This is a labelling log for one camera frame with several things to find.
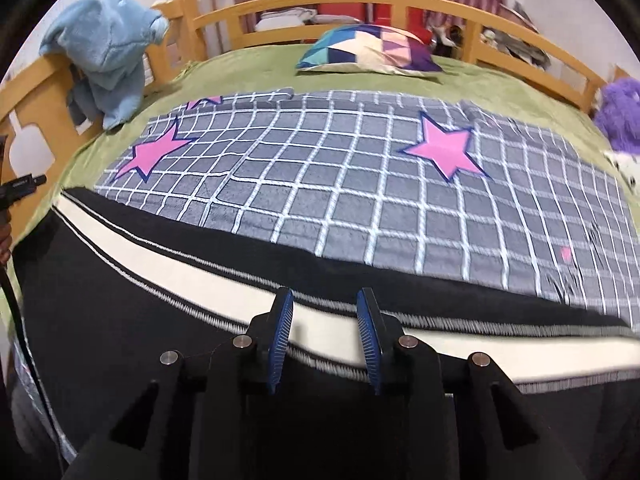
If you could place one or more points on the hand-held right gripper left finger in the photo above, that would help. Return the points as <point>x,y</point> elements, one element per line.
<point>281,340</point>

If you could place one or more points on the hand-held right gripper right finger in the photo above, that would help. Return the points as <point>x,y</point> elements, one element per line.
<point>369,345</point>

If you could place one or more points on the black pants with white stripe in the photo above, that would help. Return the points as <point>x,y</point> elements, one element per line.
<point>150,310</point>

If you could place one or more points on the light blue fleece garment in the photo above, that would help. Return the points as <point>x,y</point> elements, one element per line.
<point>107,50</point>

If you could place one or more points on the grey checked blanket pink stars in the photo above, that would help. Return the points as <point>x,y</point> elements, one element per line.
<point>325,180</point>

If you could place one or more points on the green bed sheet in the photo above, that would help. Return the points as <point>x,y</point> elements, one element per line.
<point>240,71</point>

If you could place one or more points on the geometric patterned pillow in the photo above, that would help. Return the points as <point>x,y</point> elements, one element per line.
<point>370,50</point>

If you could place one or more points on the white folded bedding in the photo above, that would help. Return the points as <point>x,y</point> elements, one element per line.
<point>285,19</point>

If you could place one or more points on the white spotted plush toy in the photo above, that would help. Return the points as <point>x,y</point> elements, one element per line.
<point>625,162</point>

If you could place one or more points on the purple plush toy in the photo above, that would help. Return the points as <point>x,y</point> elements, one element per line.
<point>620,110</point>

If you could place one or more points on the pile of papers and bags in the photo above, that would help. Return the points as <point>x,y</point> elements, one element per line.
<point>520,35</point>

